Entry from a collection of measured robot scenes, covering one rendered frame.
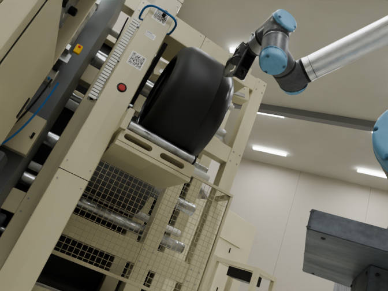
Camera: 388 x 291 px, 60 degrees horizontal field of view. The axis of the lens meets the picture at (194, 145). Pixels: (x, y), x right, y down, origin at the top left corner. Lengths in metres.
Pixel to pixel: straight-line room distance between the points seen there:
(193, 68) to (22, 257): 0.99
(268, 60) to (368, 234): 0.66
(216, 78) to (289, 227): 11.25
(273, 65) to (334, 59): 0.20
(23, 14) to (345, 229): 0.72
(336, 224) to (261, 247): 11.82
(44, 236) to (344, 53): 1.24
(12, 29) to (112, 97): 0.85
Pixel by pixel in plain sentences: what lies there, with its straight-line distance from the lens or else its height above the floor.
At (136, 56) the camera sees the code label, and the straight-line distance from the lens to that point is 1.65.
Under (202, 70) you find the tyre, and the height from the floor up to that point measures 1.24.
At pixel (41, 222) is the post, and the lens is 1.42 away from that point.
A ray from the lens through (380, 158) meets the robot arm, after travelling 0.77.
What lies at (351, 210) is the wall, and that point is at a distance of 12.93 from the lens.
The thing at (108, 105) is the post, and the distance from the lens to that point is 1.52.
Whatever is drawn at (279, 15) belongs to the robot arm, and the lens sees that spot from 1.22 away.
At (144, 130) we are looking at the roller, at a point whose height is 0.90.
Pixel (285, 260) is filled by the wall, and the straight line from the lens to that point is 12.36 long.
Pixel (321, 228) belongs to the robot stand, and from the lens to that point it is 0.66.
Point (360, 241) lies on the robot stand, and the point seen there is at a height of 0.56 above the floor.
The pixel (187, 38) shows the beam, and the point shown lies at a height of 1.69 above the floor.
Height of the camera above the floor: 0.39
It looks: 22 degrees up
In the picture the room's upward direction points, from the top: 23 degrees clockwise
